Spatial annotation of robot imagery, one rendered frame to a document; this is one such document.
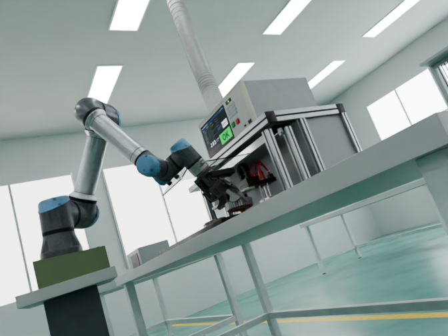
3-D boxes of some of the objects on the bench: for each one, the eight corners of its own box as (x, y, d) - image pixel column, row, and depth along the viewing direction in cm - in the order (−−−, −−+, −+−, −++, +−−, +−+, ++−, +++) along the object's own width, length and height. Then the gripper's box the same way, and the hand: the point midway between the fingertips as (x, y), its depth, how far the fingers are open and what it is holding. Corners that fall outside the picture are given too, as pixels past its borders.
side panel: (330, 193, 147) (299, 118, 154) (325, 195, 149) (295, 121, 156) (375, 180, 162) (346, 112, 169) (370, 182, 164) (341, 115, 171)
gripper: (185, 187, 155) (219, 223, 157) (204, 171, 140) (242, 212, 142) (199, 174, 160) (231, 209, 161) (218, 158, 145) (254, 197, 146)
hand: (240, 205), depth 153 cm, fingers closed on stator, 13 cm apart
